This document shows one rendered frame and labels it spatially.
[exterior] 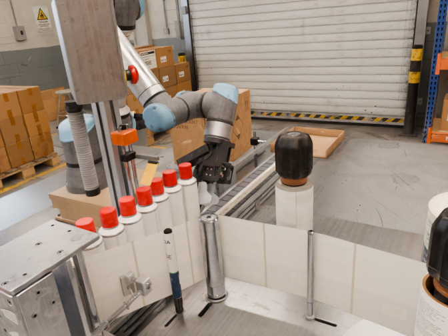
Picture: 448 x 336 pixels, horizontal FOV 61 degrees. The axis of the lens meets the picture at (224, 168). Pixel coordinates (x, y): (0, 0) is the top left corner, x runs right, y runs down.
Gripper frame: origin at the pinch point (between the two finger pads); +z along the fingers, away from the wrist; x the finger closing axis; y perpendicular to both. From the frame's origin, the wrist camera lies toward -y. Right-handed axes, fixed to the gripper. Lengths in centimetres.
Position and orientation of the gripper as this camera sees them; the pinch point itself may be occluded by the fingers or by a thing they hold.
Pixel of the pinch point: (196, 209)
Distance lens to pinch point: 104.7
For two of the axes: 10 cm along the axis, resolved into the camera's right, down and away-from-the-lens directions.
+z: -1.9, 9.8, -0.8
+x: 4.8, 1.6, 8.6
